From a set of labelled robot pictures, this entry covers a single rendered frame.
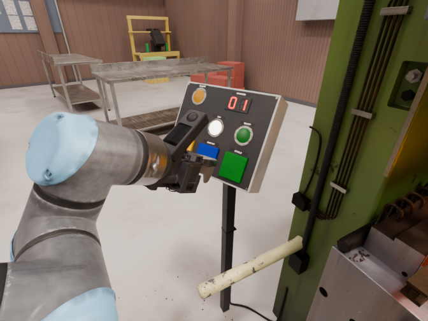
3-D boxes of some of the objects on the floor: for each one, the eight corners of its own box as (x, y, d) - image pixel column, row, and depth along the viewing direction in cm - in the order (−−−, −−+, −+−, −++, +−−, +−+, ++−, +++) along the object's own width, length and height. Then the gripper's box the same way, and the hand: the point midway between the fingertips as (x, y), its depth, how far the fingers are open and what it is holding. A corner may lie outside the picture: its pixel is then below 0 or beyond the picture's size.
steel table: (232, 121, 398) (234, 59, 351) (122, 151, 298) (105, 71, 251) (207, 111, 447) (206, 56, 399) (106, 135, 347) (89, 64, 300)
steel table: (85, 92, 592) (74, 48, 543) (113, 110, 456) (100, 53, 407) (51, 97, 550) (35, 49, 502) (71, 118, 415) (51, 56, 366)
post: (223, 313, 128) (229, 127, 75) (220, 306, 131) (223, 123, 78) (229, 309, 129) (240, 124, 77) (225, 302, 132) (234, 121, 80)
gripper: (128, 178, 44) (194, 181, 62) (160, 196, 39) (222, 193, 57) (141, 134, 43) (204, 150, 61) (175, 147, 39) (233, 160, 57)
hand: (214, 160), depth 58 cm, fingers closed
